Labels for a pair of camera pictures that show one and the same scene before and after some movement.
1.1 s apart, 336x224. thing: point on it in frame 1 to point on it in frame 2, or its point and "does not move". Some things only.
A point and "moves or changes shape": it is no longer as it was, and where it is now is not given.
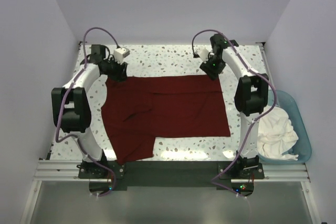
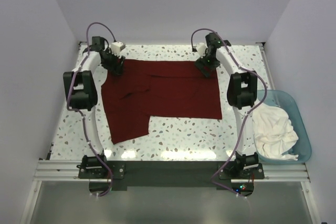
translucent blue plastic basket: x=303 y=148 does not move
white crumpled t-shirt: x=276 y=135 does not move
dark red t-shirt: x=136 y=110 moves or changes shape
